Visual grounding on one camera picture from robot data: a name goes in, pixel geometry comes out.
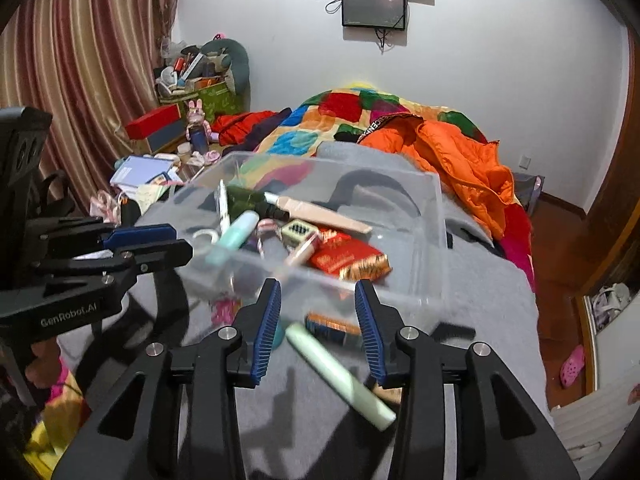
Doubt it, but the white ribbed suitcase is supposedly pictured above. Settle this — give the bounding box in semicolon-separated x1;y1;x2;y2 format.
550;370;640;462

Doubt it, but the teal tube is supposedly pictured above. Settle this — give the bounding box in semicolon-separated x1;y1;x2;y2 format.
206;210;261;267

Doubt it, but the white plastic ring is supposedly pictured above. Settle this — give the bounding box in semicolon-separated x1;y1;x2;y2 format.
192;228;221;252

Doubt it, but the red garment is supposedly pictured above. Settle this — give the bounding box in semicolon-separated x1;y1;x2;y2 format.
212;110;281;147

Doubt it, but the green pump bottle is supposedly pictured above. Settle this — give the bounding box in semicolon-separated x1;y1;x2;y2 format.
227;185;291;222

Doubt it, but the pink white braided cord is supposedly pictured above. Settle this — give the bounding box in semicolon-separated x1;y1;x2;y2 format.
255;217;282;262

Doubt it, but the red long box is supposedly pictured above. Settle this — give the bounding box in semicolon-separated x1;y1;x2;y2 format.
125;104;182;142

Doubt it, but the red foil packet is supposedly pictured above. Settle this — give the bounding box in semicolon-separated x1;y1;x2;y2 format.
307;227;392;282

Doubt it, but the small wall monitor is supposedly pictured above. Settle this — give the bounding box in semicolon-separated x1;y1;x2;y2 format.
341;0;407;30

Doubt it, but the green cardboard box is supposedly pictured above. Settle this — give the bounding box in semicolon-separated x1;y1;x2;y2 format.
157;85;237;119

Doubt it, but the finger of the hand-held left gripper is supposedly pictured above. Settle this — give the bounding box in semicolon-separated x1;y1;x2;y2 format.
100;224;177;252
102;239;194;282

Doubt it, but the small orange blue box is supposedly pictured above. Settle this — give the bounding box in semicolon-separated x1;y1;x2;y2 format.
305;311;364;347

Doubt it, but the peach flat packet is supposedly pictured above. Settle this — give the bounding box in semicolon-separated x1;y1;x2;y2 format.
372;384;404;407

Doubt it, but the pink garment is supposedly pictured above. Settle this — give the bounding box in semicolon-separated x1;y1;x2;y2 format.
499;205;537;292

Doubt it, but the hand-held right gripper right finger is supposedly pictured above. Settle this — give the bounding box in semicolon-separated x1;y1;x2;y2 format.
354;279;581;480

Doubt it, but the striped curtain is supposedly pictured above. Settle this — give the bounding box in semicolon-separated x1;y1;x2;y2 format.
0;0;187;213

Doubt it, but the dark purple garment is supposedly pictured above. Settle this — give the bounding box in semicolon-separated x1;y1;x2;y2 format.
240;107;294;154

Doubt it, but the pink clog shoe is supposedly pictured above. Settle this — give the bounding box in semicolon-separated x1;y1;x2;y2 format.
559;344;586;389

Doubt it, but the pink lip gloss tube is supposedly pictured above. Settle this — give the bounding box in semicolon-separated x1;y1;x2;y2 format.
285;232;321;269

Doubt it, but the colourful patchwork quilt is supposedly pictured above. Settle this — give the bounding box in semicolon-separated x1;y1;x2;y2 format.
255;82;489;162

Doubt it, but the blue notebook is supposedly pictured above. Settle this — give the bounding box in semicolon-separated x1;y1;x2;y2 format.
110;156;174;189

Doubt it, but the yellow cloth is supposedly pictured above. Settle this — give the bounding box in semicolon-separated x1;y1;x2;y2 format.
27;375;88;463

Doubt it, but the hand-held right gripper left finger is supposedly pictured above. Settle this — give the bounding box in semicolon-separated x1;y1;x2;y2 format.
52;277;283;480

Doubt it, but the light green tube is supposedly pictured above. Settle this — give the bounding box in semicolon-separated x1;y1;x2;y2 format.
285;322;397;432

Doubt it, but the clear plastic storage box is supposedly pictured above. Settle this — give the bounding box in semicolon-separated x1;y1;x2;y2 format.
175;151;448;311

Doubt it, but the person's left hand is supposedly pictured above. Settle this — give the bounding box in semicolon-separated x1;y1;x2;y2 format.
25;342;64;392

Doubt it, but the long beige tube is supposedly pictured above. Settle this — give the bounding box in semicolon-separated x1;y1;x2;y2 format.
264;191;374;235

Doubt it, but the bunny figure blue bottle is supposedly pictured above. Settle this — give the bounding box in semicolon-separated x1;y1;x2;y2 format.
186;100;211;153

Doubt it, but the orange puffer jacket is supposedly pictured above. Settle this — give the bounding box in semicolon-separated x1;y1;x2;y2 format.
359;116;531;242

